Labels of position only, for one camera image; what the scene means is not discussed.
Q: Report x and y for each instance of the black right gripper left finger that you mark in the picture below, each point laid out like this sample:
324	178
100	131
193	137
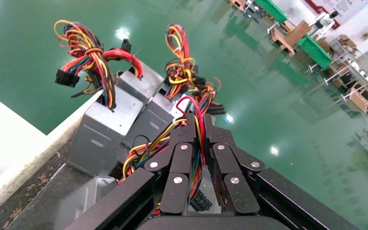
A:
177	158

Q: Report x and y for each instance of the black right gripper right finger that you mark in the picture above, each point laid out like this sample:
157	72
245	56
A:
231	190

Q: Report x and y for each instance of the grey power supply, black connector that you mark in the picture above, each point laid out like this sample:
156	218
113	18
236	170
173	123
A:
101	139

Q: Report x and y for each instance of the grey power supply unit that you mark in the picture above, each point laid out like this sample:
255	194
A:
146	82

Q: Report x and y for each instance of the black conveyor surface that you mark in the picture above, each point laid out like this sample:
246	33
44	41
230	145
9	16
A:
60	196

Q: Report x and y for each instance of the brown cardboard box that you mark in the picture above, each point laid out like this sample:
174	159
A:
358	100
298	33

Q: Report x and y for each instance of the green table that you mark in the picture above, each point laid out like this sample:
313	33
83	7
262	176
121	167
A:
315	50
273	9

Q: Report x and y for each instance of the metal shelf rack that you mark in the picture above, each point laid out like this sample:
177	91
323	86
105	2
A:
352	70

